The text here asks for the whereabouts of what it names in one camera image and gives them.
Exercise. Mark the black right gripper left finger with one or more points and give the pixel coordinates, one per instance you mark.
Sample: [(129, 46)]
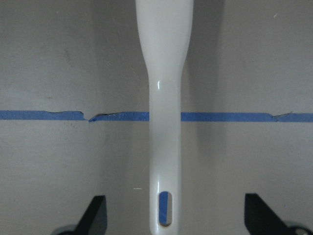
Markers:
[(94, 221)]

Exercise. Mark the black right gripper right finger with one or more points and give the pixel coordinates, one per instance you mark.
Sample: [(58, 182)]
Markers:
[(260, 219)]

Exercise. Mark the white hand brush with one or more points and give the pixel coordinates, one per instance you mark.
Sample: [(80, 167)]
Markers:
[(164, 28)]

